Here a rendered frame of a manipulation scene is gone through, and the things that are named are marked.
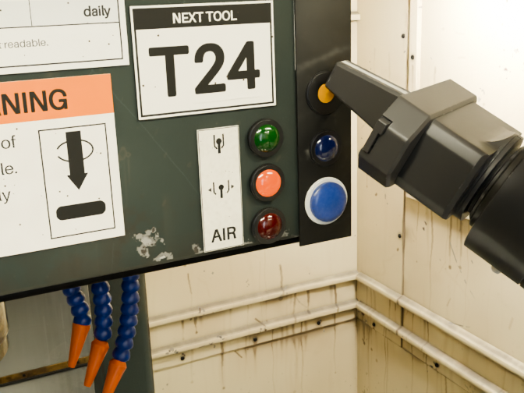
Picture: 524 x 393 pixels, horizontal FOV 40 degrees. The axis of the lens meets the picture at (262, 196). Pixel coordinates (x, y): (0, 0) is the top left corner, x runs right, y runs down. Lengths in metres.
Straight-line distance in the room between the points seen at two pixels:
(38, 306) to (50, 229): 0.71
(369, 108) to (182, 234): 0.15
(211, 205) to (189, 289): 1.20
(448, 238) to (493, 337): 0.22
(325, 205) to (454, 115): 0.12
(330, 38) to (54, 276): 0.25
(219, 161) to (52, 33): 0.14
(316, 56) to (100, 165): 0.17
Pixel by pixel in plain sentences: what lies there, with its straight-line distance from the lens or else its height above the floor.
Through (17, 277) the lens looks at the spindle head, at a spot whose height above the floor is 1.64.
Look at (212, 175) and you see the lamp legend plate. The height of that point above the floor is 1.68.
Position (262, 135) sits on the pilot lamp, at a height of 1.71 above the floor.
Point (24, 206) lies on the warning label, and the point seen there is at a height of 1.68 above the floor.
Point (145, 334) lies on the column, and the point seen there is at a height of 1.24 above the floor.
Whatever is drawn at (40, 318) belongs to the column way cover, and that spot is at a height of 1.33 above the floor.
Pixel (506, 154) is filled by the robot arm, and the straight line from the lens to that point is 0.46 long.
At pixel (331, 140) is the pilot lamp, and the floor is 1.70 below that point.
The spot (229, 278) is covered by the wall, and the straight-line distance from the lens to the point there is 1.73.
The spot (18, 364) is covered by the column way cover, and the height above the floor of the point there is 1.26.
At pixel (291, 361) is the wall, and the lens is 1.90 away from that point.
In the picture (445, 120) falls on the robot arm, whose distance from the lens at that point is 0.46.
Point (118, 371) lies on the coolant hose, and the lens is 0.70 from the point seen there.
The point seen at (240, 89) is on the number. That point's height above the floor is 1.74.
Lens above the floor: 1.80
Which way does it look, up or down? 16 degrees down
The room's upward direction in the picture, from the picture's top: 2 degrees counter-clockwise
